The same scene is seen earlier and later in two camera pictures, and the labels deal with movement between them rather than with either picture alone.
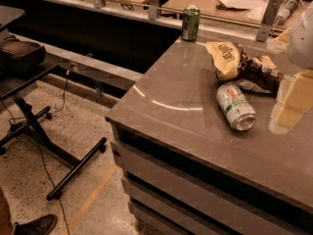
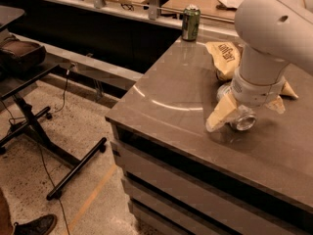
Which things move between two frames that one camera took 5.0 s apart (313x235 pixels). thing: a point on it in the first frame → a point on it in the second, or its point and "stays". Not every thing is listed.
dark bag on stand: x=18 y=56 stays
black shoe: x=39 y=225 stays
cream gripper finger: x=295 y=100 → x=227 y=106
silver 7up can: x=236 y=108 stays
